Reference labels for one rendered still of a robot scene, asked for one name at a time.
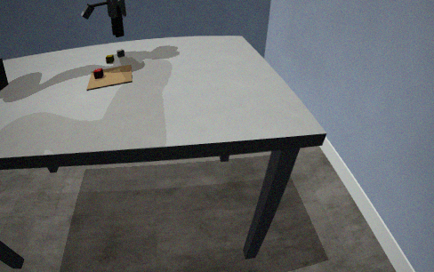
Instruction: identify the tan mat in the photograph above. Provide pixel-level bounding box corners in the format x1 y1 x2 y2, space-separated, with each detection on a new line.
86 65 132 91

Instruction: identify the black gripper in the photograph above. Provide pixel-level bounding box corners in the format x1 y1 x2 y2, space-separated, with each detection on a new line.
107 0 126 37

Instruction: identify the white die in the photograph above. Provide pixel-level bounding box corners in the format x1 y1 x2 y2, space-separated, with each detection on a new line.
117 49 125 58

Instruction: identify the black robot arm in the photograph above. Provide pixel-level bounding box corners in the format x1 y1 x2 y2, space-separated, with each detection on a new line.
81 2 109 19

